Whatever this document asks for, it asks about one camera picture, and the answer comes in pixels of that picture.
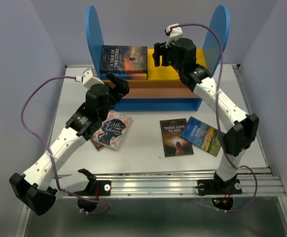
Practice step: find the Little Women book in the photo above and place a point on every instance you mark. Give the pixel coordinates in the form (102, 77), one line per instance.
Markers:
(111, 133)

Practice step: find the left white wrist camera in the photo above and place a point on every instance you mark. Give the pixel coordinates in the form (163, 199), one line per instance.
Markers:
(89, 78)

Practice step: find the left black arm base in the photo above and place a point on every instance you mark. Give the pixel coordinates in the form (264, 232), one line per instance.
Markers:
(95, 188)

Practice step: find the Animal Farm book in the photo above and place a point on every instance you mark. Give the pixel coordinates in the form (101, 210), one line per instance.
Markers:
(202, 136)

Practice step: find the brown book far left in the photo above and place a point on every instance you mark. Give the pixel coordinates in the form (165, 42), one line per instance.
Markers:
(97, 145)

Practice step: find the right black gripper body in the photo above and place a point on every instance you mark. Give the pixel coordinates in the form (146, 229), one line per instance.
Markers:
(177, 64)

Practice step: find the A Tale of Two Cities book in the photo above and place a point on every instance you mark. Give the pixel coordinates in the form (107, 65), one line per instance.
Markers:
(124, 59)

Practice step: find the Three Days to See book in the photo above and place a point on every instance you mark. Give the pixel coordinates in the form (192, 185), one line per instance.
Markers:
(173, 144)

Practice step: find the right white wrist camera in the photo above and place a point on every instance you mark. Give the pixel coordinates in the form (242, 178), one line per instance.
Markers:
(174, 32)

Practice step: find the aluminium mounting rail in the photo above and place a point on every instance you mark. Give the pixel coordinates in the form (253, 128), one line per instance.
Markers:
(165, 185)

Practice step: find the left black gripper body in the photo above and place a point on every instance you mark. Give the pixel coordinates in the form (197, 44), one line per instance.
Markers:
(112, 101)

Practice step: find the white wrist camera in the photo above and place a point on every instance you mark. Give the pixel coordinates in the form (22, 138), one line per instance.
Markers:
(89, 78)
(174, 32)

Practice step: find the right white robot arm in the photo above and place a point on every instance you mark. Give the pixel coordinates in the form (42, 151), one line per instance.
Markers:
(241, 128)

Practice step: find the Jane Eyre book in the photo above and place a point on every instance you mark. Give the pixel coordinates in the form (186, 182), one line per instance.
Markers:
(131, 76)

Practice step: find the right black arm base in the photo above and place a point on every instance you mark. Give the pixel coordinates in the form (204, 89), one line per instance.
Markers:
(221, 191)

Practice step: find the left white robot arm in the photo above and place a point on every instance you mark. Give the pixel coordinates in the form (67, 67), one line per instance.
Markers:
(39, 186)

